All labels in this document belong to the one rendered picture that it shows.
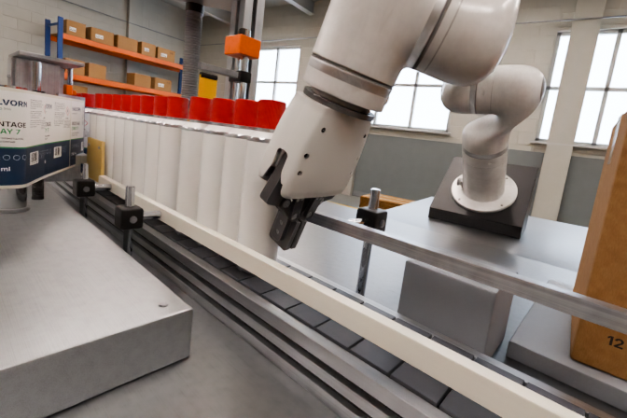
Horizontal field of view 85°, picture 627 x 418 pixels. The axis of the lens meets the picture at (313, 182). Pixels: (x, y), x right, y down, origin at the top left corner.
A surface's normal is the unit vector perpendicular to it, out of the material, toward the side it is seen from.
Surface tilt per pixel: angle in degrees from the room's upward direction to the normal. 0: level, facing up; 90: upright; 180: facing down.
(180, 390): 0
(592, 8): 90
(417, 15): 105
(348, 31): 96
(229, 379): 0
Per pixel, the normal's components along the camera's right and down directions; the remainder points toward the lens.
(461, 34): -0.19, 0.34
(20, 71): 0.73, 0.18
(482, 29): -0.01, 0.18
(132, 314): 0.12, -0.98
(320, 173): 0.59, 0.56
